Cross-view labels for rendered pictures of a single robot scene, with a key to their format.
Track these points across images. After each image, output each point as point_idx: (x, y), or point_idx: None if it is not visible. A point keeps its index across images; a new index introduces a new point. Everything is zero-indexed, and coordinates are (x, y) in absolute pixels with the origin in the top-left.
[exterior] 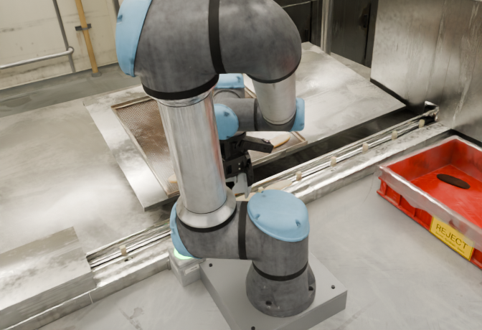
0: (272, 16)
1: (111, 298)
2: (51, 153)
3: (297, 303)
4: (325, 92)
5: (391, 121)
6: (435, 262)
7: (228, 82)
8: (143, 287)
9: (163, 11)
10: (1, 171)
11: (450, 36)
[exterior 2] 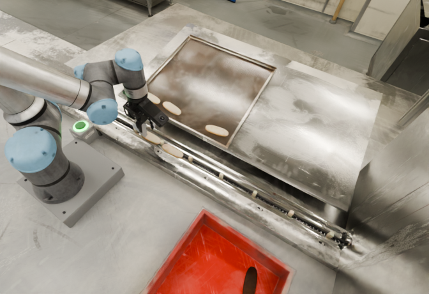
0: None
1: (62, 115)
2: (168, 40)
3: (35, 194)
4: (309, 137)
5: (327, 206)
6: (128, 283)
7: (115, 58)
8: (72, 123)
9: None
10: (145, 32)
11: (408, 209)
